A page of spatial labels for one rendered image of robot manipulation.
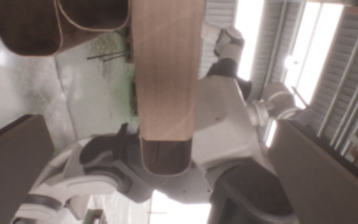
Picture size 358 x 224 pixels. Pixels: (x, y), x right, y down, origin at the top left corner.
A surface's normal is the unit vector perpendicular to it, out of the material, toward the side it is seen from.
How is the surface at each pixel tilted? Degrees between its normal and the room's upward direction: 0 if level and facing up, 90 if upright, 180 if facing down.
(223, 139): 105
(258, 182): 86
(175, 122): 90
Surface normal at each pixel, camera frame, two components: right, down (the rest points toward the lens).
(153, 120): 0.01, 0.48
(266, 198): 0.10, -0.87
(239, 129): 0.11, -0.44
